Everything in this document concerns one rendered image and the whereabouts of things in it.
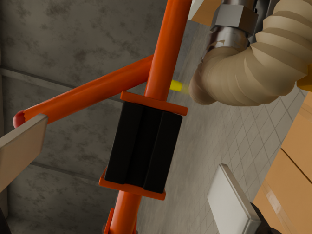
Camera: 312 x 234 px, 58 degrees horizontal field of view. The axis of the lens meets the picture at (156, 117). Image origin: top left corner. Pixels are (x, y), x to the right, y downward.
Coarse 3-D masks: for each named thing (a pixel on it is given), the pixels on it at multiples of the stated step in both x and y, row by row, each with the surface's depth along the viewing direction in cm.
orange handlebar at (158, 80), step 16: (176, 0) 25; (176, 16) 25; (160, 32) 25; (176, 32) 25; (160, 48) 25; (176, 48) 25; (160, 64) 25; (160, 80) 25; (160, 96) 25; (112, 208) 31; (128, 208) 25; (112, 224) 26; (128, 224) 25
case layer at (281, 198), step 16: (304, 112) 116; (304, 128) 113; (288, 144) 121; (304, 144) 110; (288, 160) 117; (304, 160) 107; (272, 176) 126; (288, 176) 114; (304, 176) 105; (272, 192) 123; (288, 192) 111; (304, 192) 102; (272, 208) 119; (288, 208) 109; (304, 208) 100; (272, 224) 116; (288, 224) 106; (304, 224) 98
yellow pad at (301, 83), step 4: (308, 68) 22; (308, 72) 22; (308, 76) 22; (300, 80) 23; (304, 80) 22; (308, 80) 22; (300, 84) 23; (304, 84) 22; (308, 84) 22; (300, 88) 23; (304, 88) 23; (308, 88) 22
